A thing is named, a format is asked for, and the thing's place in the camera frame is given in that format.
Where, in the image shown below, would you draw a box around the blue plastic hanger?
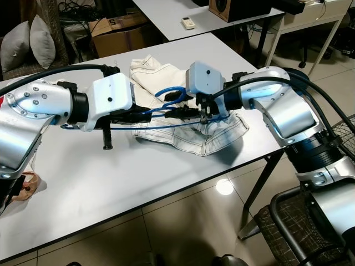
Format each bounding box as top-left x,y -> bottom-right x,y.
61,86 -> 231,134

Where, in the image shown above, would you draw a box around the white denim trousers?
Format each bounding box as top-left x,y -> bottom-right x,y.
129,55 -> 250,157

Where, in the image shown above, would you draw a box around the printed brown cardboard box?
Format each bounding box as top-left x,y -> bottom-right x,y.
89,12 -> 150,59

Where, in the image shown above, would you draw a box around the wooden speaker box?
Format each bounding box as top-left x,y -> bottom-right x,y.
208,0 -> 272,23

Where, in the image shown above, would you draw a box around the blue round stool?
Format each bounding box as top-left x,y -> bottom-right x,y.
283,68 -> 312,84

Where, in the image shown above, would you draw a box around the beige plaid cloth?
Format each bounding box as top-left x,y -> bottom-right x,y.
11,172 -> 39,201

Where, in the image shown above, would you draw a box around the dark wicker chair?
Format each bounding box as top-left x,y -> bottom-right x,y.
252,186 -> 355,266

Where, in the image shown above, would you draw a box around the cream desk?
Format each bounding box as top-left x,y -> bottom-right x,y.
266,0 -> 353,75

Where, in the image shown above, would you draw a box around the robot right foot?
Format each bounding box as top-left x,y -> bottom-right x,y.
214,255 -> 247,266

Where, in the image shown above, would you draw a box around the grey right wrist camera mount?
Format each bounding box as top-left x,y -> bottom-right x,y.
186,61 -> 225,98

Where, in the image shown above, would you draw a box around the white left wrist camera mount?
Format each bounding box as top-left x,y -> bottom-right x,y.
83,73 -> 135,132

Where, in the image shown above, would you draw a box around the black wire fan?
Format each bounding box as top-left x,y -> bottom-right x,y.
333,119 -> 355,161

